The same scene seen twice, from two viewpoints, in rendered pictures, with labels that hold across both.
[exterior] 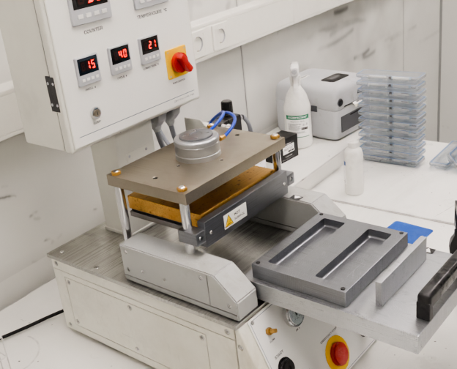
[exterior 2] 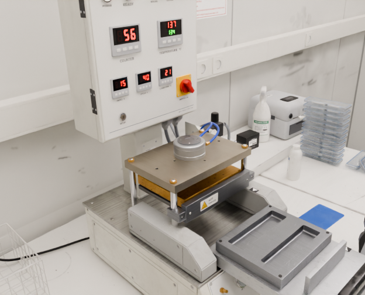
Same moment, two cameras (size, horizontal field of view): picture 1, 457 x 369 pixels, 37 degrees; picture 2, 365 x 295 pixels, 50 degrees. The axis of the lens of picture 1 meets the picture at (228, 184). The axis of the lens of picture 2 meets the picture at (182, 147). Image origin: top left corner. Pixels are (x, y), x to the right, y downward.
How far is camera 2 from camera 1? 0.23 m
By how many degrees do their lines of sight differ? 5
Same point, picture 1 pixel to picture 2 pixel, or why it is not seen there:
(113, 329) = (119, 260)
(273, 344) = not seen: outside the picture
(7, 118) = (69, 107)
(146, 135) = (157, 132)
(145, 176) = (150, 166)
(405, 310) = not seen: outside the picture
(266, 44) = (247, 71)
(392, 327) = not seen: outside the picture
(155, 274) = (148, 235)
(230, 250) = (203, 219)
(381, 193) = (310, 181)
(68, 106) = (103, 111)
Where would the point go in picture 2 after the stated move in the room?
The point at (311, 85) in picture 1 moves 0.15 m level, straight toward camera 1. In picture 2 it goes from (273, 102) to (272, 112)
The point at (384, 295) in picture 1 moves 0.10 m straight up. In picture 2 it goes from (311, 286) to (317, 243)
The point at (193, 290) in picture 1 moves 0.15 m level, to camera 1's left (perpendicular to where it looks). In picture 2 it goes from (172, 252) to (106, 250)
